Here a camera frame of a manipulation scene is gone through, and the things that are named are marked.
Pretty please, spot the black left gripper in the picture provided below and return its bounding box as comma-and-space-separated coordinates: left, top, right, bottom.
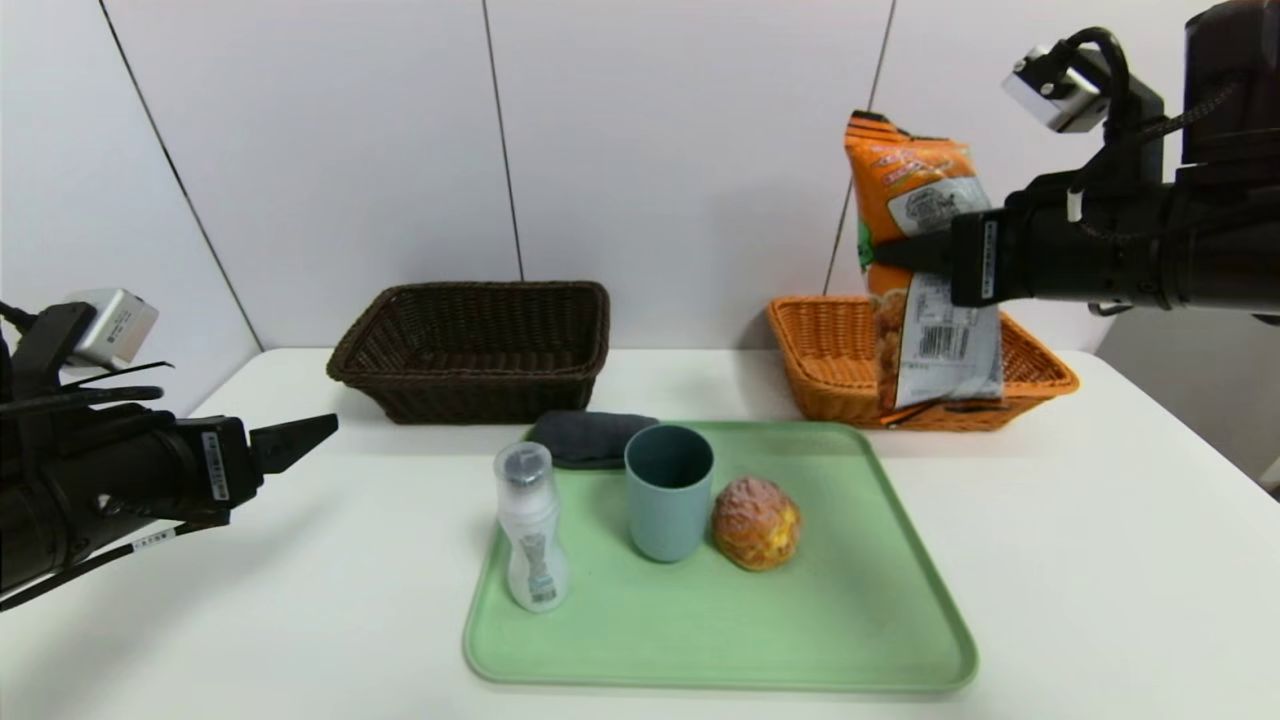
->
91, 413, 339, 527

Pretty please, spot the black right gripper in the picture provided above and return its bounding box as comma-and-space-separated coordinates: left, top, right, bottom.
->
873, 206, 1121, 308

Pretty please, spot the orange snack bag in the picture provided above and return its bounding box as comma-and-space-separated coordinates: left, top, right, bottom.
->
845, 110, 1004, 413

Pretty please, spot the clear plastic bottle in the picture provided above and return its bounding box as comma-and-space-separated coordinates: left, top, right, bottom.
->
494, 441, 571, 613

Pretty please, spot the dark grey cloth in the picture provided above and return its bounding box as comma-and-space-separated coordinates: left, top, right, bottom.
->
527, 410, 659, 471

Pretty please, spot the cream puff bread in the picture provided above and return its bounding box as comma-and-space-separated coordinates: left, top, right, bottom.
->
711, 476, 802, 572

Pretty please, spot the teal plastic cup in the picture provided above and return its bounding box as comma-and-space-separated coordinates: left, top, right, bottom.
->
624, 424, 715, 564

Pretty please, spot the orange wicker basket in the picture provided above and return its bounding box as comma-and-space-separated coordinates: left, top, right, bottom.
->
767, 295, 1080, 433

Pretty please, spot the dark brown wicker basket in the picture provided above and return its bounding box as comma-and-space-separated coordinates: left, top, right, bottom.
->
327, 281, 611, 426

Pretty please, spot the light green plastic tray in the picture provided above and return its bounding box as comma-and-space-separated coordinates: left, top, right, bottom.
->
463, 420, 979, 693

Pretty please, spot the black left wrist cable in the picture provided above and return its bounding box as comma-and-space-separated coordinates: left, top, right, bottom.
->
0, 520, 233, 613

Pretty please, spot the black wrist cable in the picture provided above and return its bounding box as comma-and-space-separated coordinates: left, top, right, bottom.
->
0, 520, 233, 613
1062, 27, 1239, 196

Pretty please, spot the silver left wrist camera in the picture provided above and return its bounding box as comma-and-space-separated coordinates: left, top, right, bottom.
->
65, 290, 159, 371

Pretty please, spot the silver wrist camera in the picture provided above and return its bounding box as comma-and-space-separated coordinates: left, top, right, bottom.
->
1003, 45, 1089, 134
65, 290, 159, 371

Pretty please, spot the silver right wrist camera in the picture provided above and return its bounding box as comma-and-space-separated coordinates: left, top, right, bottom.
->
1003, 45, 1089, 134

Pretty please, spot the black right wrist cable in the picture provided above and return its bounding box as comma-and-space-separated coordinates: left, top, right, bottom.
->
1062, 27, 1239, 196

